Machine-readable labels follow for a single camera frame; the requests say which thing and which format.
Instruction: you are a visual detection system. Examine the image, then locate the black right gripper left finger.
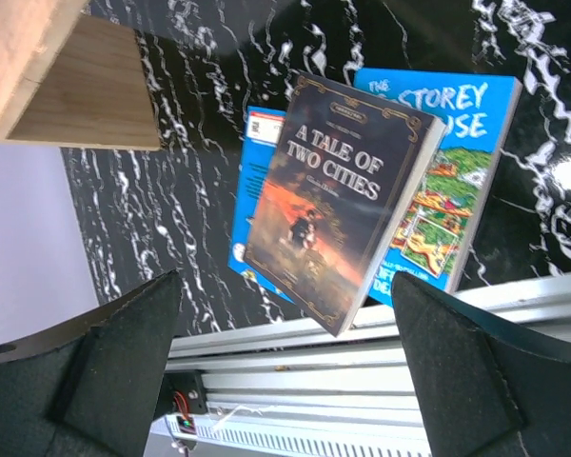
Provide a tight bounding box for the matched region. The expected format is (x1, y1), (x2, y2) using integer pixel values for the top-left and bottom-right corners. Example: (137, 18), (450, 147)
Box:
(0, 270), (181, 456)

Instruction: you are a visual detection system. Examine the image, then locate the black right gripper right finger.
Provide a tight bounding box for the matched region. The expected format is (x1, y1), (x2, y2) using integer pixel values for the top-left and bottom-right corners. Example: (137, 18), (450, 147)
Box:
(392, 273), (571, 456)

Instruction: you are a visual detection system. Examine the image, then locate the blue 26-storey treehouse book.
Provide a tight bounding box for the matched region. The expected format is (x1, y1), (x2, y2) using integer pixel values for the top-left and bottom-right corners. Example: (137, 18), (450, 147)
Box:
(354, 68), (522, 305)

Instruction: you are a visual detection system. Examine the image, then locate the dark Tale of Two Cities book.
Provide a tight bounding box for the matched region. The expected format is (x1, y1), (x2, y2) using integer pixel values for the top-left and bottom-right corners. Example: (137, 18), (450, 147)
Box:
(245, 72), (445, 335)

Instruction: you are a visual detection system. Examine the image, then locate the blue back-cover treehouse book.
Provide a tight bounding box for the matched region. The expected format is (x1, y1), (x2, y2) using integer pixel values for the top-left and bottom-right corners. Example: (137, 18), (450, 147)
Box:
(227, 106), (291, 303)

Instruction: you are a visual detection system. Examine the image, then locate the wooden shelf stand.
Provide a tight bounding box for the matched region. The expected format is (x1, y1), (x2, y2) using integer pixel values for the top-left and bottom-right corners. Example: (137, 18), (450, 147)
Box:
(0, 1), (161, 150)

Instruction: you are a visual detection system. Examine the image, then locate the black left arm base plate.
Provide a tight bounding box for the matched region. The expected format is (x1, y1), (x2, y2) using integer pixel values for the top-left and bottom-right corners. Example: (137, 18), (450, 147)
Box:
(151, 370), (210, 457)

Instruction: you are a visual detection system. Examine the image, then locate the slotted white cable duct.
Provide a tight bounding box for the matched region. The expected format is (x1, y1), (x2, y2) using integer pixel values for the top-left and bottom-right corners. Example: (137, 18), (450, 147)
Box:
(196, 423), (432, 457)

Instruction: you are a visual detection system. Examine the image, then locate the aluminium rail frame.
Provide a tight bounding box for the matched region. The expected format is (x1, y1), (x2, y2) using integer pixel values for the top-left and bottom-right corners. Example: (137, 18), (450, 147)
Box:
(167, 274), (571, 450)

